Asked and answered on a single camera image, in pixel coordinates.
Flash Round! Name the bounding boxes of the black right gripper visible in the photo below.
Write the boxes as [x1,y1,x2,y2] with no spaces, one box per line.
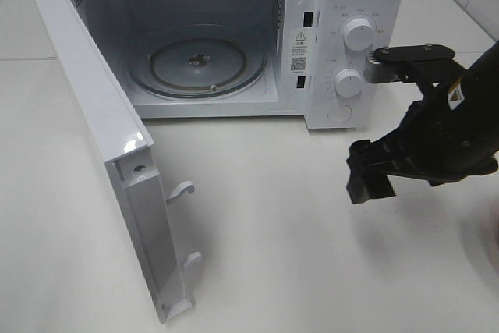
[346,44,498,204]

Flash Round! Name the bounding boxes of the round door release button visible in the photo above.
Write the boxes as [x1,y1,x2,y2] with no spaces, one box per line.
[327,105,352,124]

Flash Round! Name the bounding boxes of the white microwave door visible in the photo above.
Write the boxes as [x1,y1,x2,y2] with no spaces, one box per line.
[35,0,202,322]

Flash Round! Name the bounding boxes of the pink plate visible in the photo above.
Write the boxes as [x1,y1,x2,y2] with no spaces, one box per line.
[485,199,498,266]

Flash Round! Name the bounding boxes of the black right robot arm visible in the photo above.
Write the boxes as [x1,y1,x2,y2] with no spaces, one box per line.
[346,44,498,204]

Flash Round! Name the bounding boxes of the lower white dial knob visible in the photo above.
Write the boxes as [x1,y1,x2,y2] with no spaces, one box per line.
[334,69,363,97]

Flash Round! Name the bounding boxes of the white dial knob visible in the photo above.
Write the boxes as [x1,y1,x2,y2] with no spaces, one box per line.
[342,16,375,51]
[334,69,363,97]

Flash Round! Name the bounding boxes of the upper white dial knob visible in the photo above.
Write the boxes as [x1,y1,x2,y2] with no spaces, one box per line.
[342,16,375,51]

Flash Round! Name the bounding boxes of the glass microwave turntable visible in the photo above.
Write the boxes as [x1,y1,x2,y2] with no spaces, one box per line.
[127,24,267,99]

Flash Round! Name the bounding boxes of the white microwave oven body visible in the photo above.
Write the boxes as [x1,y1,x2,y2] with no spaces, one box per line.
[73,0,401,129]

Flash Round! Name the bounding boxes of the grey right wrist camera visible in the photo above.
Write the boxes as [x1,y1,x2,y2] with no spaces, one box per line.
[363,55,402,84]

